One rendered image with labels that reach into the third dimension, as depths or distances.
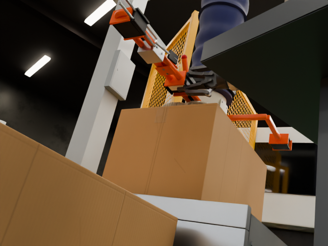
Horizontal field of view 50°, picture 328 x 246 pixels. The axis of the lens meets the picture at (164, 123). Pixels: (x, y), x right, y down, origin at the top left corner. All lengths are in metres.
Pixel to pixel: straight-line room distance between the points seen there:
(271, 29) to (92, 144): 1.95
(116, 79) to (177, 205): 1.59
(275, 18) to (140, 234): 0.51
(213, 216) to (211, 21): 1.02
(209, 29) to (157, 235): 1.07
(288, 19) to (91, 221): 0.45
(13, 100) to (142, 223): 8.74
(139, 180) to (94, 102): 1.32
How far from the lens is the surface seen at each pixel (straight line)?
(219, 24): 1.69
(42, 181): 0.56
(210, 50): 0.55
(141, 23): 1.10
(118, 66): 2.50
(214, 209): 0.96
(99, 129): 2.38
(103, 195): 0.67
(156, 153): 1.18
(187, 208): 0.99
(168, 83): 1.32
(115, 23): 1.10
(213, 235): 0.94
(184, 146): 1.14
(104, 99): 2.43
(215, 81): 1.26
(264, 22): 0.50
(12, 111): 9.35
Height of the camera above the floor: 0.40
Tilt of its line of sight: 23 degrees up
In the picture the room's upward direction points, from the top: 13 degrees clockwise
